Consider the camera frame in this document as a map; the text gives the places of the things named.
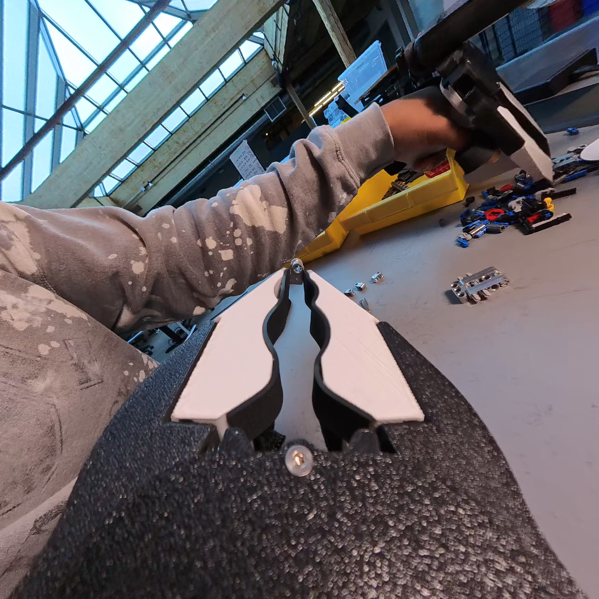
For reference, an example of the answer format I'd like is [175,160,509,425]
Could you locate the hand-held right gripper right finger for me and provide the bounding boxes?
[304,272,426,441]

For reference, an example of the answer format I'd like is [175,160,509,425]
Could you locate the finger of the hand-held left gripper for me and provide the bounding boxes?
[496,104,556,184]

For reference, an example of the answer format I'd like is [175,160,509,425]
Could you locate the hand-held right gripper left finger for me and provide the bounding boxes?
[171,270,286,441]

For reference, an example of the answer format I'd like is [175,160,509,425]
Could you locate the small grey beam assembly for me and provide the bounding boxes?
[450,266,511,303]

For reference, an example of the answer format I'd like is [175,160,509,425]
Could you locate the person's left forearm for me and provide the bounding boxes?
[0,103,398,333]

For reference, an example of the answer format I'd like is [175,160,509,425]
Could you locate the grey desk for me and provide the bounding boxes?
[211,127,599,599]

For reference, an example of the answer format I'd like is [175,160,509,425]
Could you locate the person's left hand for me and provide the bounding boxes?
[379,93,470,171]

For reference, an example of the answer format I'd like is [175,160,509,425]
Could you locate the pile of small coloured pieces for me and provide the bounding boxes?
[440,169,599,249]

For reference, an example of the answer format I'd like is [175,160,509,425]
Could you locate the pile of black building parts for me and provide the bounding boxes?
[384,159,450,192]

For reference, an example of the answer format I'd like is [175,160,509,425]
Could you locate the red storage crates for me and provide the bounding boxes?
[548,0,586,33]

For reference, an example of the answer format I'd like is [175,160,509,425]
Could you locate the computer monitor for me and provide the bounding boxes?
[337,40,389,104]

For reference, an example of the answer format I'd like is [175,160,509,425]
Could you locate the yellow bin with black parts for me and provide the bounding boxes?
[337,150,469,239]

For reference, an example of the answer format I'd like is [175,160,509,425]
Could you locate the white paper sign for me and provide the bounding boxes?
[230,141,265,180]

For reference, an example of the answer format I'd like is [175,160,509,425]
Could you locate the glass skylight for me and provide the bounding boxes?
[0,0,281,202]

